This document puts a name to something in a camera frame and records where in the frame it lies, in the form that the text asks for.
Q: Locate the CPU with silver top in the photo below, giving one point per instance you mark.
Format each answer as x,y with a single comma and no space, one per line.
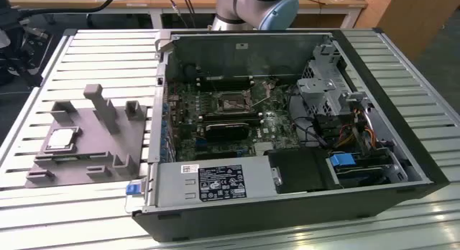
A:
63,139

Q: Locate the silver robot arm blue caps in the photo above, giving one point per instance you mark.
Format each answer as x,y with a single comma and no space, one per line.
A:
238,7

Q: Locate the black RAM slot bank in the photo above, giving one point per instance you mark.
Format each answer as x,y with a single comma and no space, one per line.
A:
230,118
226,84

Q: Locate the CPU socket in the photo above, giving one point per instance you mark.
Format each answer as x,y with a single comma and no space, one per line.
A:
230,102

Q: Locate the grey parts rack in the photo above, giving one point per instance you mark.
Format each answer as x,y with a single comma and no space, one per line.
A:
101,142

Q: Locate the green RAM stick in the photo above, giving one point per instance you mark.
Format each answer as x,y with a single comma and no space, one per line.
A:
69,158

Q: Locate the blue case latch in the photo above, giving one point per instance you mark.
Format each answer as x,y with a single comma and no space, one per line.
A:
134,188

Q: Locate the silver power supply with label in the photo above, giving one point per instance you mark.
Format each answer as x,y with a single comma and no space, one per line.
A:
169,180

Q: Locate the thin metal locking lever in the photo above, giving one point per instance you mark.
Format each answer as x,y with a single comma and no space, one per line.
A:
261,101

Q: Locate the green motherboard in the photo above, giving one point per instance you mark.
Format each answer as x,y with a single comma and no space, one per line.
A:
274,128

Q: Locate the silver drive cage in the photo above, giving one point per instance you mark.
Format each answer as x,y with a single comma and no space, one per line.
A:
323,93

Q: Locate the hard disk in blue carrier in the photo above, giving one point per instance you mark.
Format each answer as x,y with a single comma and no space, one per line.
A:
342,161

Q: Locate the black open PC case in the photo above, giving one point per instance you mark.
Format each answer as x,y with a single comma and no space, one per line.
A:
395,120

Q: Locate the wooden cabinet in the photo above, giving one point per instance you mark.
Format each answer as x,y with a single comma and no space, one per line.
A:
414,18

